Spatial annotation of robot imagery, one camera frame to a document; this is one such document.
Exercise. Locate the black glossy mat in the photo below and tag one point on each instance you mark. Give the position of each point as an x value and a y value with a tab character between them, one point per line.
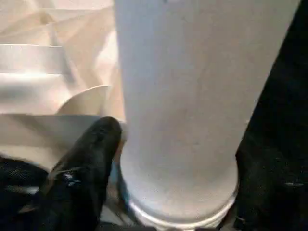
284	72

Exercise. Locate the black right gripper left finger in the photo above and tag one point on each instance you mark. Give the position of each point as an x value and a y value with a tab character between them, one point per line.
79	180

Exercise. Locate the white plastic table leg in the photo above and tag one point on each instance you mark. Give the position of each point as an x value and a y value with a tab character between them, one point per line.
180	96

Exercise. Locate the white upturned plastic table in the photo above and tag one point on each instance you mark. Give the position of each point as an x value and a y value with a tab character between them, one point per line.
36	60

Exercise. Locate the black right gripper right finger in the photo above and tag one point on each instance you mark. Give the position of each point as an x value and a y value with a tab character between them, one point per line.
272	192

